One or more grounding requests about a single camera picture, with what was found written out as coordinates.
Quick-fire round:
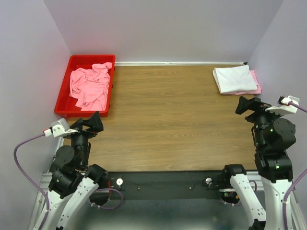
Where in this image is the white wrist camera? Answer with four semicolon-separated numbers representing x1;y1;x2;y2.
265;95;300;116
43;118;79;138

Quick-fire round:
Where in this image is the red plastic bin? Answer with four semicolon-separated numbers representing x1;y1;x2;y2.
54;54;116;118

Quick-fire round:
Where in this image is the aluminium frame rail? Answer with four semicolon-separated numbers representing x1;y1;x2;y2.
27;122;300;230

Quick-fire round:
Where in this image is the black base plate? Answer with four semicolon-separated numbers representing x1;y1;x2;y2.
108;170;233;201

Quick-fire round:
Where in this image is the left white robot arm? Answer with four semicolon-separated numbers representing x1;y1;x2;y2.
33;112;107;230

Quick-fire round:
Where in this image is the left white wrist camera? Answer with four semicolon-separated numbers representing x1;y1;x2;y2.
43;118;79;138

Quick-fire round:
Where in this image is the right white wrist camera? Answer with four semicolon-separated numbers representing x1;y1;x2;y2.
265;95;300;116

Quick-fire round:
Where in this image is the folded pink t shirt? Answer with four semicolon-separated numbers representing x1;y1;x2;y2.
223;70;261;95

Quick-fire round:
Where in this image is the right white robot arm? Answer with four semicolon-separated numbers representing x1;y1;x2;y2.
222;96;306;230

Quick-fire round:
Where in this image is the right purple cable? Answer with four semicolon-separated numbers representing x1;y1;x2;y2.
224;100;307;230

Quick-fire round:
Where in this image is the white t shirt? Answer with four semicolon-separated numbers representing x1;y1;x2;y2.
213;65;257;94

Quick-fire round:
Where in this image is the crumpled pink t shirt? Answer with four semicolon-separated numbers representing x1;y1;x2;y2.
70;62;113;111

